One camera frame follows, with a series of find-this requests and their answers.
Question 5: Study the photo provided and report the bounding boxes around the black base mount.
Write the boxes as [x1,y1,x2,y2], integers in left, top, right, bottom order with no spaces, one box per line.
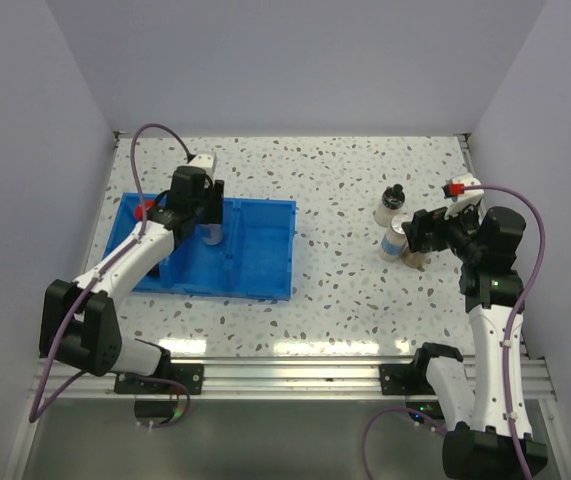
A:
[378,363,434,397]
[113,363,205,395]

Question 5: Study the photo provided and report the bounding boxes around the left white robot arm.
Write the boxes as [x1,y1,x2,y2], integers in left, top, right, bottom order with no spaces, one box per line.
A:
[39,155,224,393]

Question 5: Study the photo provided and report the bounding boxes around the black-cap brown spice grinder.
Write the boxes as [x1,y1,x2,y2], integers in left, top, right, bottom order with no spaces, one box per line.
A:
[401,248,430,269]

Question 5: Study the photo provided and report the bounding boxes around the blue plastic divided bin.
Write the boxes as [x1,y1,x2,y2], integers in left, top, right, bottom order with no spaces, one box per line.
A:
[107,191,298,304]

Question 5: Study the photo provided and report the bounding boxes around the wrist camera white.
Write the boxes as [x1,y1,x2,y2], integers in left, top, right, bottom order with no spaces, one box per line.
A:
[188,152,217,177]
[443,173,484,219]

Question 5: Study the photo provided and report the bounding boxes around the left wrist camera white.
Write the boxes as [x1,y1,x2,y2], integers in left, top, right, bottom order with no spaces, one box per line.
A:
[188,152,217,177]

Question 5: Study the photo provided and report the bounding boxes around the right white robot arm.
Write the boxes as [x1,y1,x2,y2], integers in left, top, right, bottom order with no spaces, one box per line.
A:
[402,206,548,479]

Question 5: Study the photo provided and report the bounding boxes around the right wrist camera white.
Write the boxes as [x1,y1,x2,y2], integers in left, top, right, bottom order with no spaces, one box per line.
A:
[443,173,484,219]

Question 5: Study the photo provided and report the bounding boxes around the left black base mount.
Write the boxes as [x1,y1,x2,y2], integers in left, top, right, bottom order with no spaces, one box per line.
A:
[113,363,205,395]

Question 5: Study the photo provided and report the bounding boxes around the aluminium front rail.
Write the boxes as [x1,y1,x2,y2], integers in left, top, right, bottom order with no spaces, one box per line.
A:
[45,356,556,400]

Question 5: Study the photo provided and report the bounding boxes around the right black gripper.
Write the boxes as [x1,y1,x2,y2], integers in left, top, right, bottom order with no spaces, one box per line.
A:
[402,198,484,263]

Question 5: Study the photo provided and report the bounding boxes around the silver-lid blue-label spice jar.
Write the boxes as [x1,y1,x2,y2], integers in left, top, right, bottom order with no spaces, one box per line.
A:
[380,214,409,262]

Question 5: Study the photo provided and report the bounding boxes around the silver-lid white spice jar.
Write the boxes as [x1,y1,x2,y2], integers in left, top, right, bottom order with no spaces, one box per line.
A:
[200,223,223,246]

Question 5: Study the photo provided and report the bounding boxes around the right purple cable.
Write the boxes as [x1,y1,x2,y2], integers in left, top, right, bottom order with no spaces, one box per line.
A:
[361,183,546,480]

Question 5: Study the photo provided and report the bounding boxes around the red-lid sauce jar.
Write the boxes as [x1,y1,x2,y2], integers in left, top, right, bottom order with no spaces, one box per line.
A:
[133,200,154,222]

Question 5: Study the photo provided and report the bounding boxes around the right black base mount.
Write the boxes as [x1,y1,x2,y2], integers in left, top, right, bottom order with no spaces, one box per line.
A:
[378,363,434,397]

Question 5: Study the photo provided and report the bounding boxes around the black-cap white powder grinder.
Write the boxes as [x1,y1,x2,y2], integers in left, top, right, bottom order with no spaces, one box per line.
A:
[374,184,405,228]

